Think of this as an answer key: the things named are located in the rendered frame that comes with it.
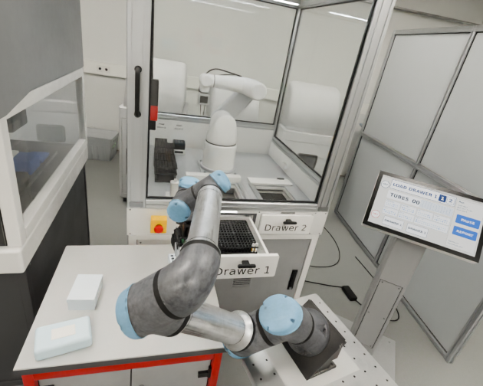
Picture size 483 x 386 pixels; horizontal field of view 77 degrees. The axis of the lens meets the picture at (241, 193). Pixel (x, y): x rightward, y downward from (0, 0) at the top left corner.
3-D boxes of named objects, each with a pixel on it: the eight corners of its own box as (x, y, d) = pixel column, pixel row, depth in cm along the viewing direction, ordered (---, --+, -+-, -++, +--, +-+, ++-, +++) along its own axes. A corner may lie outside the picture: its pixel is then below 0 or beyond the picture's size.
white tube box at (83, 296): (94, 310, 107) (93, 299, 105) (67, 310, 105) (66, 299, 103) (103, 284, 118) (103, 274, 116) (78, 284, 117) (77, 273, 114)
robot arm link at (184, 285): (195, 273, 56) (215, 159, 97) (151, 297, 59) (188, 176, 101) (233, 308, 61) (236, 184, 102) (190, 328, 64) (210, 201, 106)
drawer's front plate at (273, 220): (308, 233, 166) (313, 216, 162) (258, 233, 158) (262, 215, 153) (307, 232, 168) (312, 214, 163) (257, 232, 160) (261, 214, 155)
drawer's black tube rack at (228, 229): (255, 259, 136) (258, 246, 133) (217, 260, 131) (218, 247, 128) (244, 230, 155) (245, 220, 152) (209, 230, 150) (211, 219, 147)
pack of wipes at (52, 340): (90, 323, 102) (89, 313, 101) (93, 346, 95) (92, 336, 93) (36, 336, 95) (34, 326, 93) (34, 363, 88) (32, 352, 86)
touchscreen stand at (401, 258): (392, 410, 169) (482, 265, 126) (313, 369, 185) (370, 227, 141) (393, 344, 212) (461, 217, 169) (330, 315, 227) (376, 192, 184)
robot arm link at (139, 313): (284, 348, 96) (157, 312, 58) (244, 363, 101) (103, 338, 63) (273, 310, 104) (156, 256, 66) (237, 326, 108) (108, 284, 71)
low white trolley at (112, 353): (204, 463, 135) (228, 346, 103) (44, 498, 118) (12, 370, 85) (192, 347, 185) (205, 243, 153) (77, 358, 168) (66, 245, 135)
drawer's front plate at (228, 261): (274, 276, 130) (279, 255, 125) (206, 279, 122) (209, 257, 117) (273, 273, 131) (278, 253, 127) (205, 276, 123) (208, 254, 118)
